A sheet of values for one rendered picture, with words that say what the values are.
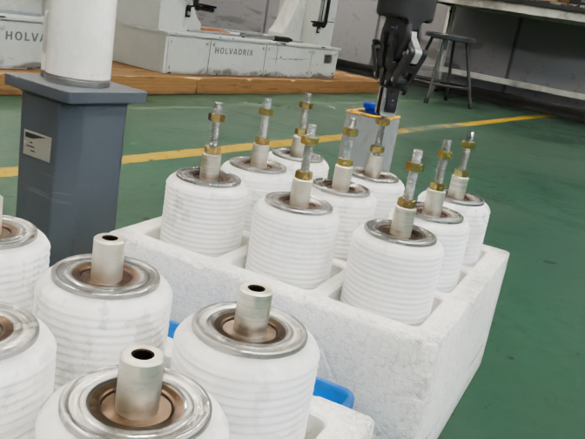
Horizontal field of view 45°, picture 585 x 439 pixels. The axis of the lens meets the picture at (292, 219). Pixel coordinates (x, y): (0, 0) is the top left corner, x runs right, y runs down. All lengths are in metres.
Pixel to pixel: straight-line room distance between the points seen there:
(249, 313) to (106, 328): 0.10
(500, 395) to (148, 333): 0.63
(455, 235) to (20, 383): 0.54
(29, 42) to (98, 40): 1.80
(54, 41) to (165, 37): 2.26
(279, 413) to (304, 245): 0.32
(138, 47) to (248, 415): 3.06
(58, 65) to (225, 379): 0.71
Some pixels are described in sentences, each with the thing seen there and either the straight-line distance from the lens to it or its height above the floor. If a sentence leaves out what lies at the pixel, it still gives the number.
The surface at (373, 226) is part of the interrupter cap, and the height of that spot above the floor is 0.25.
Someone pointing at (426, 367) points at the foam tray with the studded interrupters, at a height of 0.16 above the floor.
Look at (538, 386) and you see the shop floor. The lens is 1.10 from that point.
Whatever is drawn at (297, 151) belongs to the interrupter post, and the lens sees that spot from 1.02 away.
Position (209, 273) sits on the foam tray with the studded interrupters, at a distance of 0.76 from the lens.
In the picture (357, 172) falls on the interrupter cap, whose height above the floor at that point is 0.25.
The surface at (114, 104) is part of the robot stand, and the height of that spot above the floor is 0.28.
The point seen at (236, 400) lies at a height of 0.23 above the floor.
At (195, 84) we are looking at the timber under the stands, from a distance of 3.38.
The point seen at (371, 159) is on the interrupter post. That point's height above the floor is 0.27.
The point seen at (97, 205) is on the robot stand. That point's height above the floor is 0.13.
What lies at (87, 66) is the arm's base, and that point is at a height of 0.33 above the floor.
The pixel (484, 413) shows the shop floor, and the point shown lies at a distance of 0.98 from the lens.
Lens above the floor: 0.45
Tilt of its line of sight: 16 degrees down
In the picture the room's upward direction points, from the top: 10 degrees clockwise
